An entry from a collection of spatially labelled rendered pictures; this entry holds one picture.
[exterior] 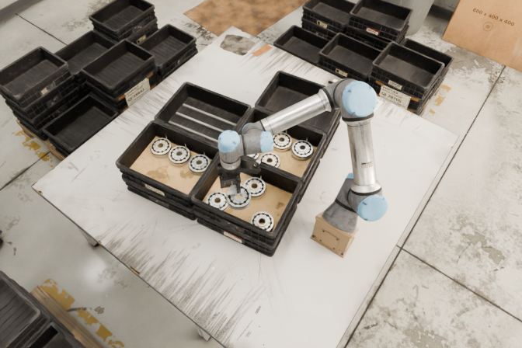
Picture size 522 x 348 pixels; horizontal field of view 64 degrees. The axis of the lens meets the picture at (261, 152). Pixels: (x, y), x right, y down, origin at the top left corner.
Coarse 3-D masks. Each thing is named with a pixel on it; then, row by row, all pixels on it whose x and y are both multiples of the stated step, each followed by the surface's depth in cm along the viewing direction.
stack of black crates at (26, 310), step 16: (0, 272) 193; (0, 288) 199; (16, 288) 189; (0, 304) 195; (16, 304) 195; (32, 304) 185; (0, 320) 191; (16, 320) 191; (32, 320) 181; (48, 320) 191; (0, 336) 186; (16, 336) 177; (32, 336) 187
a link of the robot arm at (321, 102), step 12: (336, 84) 158; (312, 96) 162; (324, 96) 160; (288, 108) 162; (300, 108) 160; (312, 108) 160; (324, 108) 161; (336, 108) 162; (264, 120) 161; (276, 120) 160; (288, 120) 160; (300, 120) 162; (276, 132) 162
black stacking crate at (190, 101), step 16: (176, 96) 216; (192, 96) 227; (208, 96) 220; (192, 112) 222; (208, 112) 222; (224, 112) 222; (240, 112) 217; (192, 128) 215; (208, 128) 215; (224, 128) 215
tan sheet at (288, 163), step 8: (272, 136) 212; (272, 152) 206; (280, 152) 206; (288, 152) 207; (312, 152) 207; (280, 160) 204; (288, 160) 204; (296, 160) 204; (304, 160) 204; (280, 168) 201; (288, 168) 201; (296, 168) 201; (304, 168) 201
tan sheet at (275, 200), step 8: (240, 176) 198; (248, 176) 198; (216, 184) 195; (208, 192) 193; (224, 192) 193; (272, 192) 193; (280, 192) 193; (256, 200) 190; (264, 200) 190; (272, 200) 190; (280, 200) 190; (288, 200) 190; (248, 208) 188; (256, 208) 188; (264, 208) 188; (272, 208) 188; (280, 208) 188; (240, 216) 185; (248, 216) 185; (272, 216) 186; (280, 216) 186
